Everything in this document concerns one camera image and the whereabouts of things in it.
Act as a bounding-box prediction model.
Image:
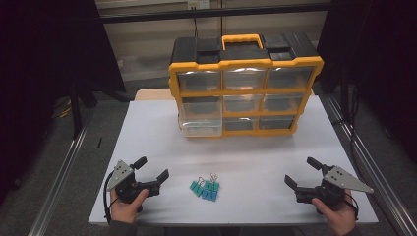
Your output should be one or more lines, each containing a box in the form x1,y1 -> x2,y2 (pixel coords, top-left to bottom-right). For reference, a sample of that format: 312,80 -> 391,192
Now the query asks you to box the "clear plastic pulled-out drawer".
178,117 -> 224,139

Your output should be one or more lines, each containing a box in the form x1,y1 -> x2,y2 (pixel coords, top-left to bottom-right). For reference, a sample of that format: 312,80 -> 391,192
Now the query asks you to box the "yellow black drawer organizer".
168,30 -> 325,139

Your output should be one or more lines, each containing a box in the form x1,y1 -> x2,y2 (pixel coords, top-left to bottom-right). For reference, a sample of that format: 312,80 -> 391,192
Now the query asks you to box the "person's left hand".
109,188 -> 149,224

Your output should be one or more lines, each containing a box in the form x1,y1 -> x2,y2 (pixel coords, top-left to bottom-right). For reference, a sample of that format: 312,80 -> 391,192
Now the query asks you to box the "black metal stand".
66,73 -> 99,140

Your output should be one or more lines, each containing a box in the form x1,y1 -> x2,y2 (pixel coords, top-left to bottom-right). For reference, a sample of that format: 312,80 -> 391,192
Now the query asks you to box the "person's right hand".
311,191 -> 357,236

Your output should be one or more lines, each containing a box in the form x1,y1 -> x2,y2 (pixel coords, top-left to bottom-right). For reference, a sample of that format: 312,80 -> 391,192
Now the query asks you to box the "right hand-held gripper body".
295,164 -> 375,207

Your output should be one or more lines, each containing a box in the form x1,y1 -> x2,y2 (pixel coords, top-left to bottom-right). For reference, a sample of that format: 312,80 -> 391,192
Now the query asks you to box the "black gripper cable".
102,171 -> 115,225
343,192 -> 360,221

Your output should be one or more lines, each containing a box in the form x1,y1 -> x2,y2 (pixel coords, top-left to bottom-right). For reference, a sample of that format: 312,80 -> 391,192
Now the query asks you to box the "yellow floor cable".
51,97 -> 74,120

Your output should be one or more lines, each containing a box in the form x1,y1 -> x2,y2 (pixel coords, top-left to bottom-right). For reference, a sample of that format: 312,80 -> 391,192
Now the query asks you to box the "black curtain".
316,0 -> 417,156
0,0 -> 128,206

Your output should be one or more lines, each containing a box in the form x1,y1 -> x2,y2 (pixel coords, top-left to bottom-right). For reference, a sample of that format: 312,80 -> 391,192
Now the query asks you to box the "yellow organizer carry handle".
221,33 -> 265,51

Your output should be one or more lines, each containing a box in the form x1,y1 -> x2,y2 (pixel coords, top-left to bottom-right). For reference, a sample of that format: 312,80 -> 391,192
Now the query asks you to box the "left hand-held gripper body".
106,159 -> 162,205

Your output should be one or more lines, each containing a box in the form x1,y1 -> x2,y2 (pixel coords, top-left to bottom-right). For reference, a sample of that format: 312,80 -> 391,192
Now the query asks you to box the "black floor cable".
329,83 -> 373,186

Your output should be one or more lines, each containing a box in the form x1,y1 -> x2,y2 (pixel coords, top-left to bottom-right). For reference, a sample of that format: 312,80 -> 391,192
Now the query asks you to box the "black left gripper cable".
102,171 -> 115,225

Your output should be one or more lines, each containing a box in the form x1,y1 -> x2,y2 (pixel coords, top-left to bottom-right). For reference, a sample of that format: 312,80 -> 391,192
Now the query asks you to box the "grid of clear organizer drawers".
176,67 -> 315,131

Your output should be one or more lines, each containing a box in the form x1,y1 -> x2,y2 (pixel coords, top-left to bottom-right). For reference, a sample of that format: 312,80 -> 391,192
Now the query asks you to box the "black horizontal bar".
97,2 -> 330,25

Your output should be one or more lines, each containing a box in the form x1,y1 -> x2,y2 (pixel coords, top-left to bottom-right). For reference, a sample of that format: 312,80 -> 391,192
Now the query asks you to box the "pile of teal binder clips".
189,172 -> 220,203

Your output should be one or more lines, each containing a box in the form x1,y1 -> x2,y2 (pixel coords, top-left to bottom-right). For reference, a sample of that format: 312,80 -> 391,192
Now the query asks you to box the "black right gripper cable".
343,192 -> 360,221

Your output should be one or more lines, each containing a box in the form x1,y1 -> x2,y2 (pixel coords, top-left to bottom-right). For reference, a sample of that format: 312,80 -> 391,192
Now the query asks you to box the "black hanging cable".
191,7 -> 201,39

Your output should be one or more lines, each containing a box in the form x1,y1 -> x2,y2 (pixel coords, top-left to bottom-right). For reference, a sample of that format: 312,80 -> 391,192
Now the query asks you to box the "white wall outlet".
187,0 -> 211,11

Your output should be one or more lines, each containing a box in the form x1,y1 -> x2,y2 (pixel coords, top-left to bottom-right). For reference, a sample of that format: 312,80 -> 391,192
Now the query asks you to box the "aluminium floor rail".
319,92 -> 417,236
28,107 -> 96,236

